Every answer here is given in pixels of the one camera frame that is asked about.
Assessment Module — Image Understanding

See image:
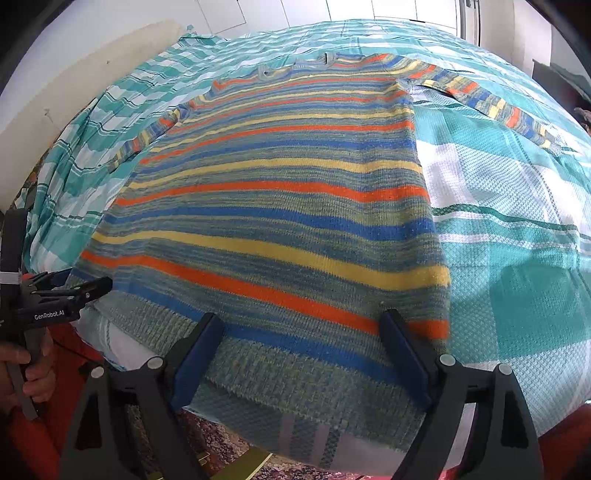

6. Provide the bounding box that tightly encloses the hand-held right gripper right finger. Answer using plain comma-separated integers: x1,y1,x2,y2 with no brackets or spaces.
379,308,539,480

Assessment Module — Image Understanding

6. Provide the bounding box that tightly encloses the red patterned rug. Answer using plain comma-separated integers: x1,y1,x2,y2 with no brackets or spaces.
124,401,398,480

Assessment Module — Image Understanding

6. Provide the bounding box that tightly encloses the beige headboard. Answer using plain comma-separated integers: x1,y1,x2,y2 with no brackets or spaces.
0,19,186,214

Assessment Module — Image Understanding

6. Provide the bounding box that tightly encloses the white wardrobe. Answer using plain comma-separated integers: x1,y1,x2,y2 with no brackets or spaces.
185,0,462,38

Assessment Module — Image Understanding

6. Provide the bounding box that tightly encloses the orange floral cloth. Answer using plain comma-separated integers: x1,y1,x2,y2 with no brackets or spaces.
11,157,49,214

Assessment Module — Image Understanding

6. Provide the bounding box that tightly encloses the red orange cloth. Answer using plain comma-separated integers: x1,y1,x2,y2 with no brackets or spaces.
0,318,591,480

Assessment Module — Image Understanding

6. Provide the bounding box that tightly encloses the yellow green book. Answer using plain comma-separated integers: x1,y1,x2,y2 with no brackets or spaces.
198,450,274,480

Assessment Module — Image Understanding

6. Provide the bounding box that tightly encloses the person's left hand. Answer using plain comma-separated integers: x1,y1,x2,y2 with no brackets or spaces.
0,332,58,412

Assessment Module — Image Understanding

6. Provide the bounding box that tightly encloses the dark wooden nightstand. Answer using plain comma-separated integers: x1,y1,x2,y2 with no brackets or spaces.
532,59,561,89

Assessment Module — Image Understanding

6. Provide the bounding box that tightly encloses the striped knit sweater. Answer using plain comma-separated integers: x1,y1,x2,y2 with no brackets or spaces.
67,52,575,455

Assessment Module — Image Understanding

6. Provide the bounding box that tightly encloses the white door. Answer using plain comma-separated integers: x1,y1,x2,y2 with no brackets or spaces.
457,0,518,47

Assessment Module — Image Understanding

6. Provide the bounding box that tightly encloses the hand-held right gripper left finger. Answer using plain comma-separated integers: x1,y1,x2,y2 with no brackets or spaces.
60,312,227,480

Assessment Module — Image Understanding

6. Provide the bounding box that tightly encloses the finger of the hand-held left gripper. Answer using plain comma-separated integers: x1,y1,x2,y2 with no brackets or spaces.
21,271,75,291
27,276,114,313

